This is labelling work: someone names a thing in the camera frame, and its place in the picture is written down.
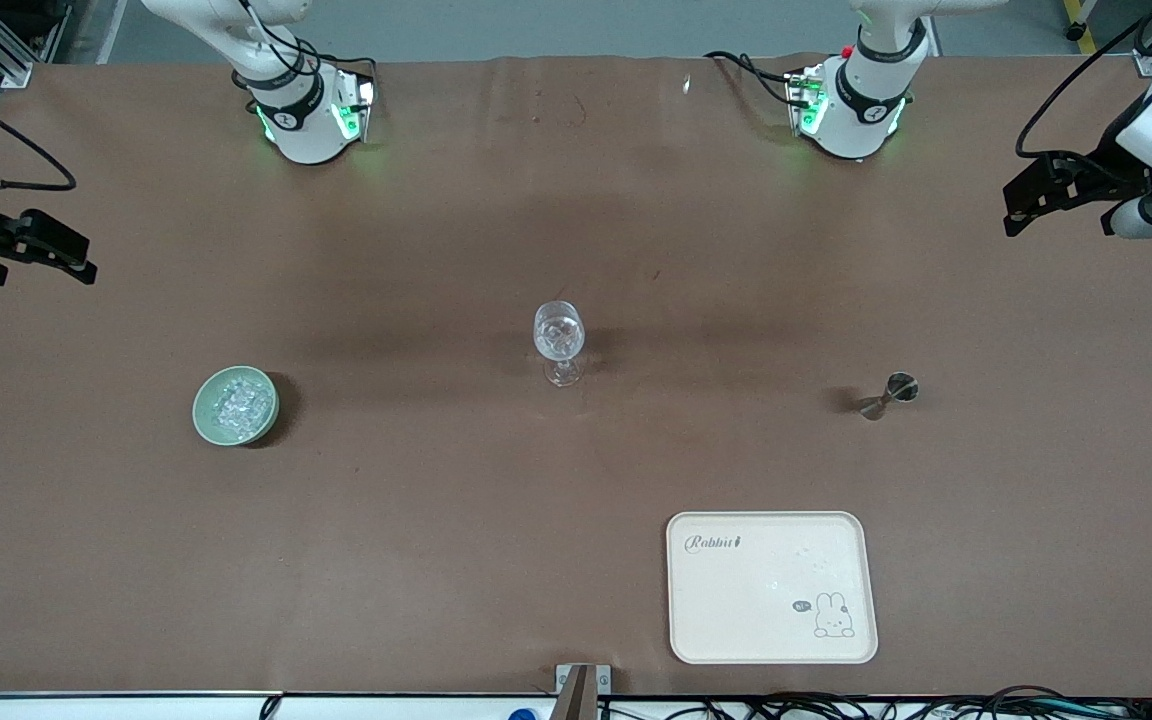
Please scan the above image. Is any black left base cable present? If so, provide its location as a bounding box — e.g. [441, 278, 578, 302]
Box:
[704, 50, 802, 106]

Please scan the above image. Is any cream tray with rabbit print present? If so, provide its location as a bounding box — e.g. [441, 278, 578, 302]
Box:
[666, 511, 879, 665]

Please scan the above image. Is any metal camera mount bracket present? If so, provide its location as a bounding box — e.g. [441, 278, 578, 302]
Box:
[555, 664, 612, 720]

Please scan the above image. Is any black right base cable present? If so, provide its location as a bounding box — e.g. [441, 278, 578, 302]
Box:
[331, 55, 379, 101]

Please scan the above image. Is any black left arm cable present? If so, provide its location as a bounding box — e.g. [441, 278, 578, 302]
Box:
[1014, 0, 1152, 161]

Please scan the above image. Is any clear wine glass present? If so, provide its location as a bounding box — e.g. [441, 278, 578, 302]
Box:
[533, 301, 587, 388]

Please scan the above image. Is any green ceramic bowl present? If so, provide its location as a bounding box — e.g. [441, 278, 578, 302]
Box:
[192, 366, 280, 447]

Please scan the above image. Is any black base cable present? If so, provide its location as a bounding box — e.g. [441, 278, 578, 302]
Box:
[704, 50, 802, 106]
[331, 55, 379, 101]

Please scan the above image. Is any clear ice cube pile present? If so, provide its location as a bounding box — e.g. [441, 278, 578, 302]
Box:
[211, 375, 274, 439]

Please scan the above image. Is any black cable bundle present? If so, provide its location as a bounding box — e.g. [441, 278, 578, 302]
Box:
[596, 685, 1152, 720]

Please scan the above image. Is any brown table cover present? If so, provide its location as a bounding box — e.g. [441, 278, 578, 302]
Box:
[0, 55, 1152, 698]

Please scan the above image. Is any steel double jigger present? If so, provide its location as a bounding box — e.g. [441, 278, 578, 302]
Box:
[858, 372, 920, 421]

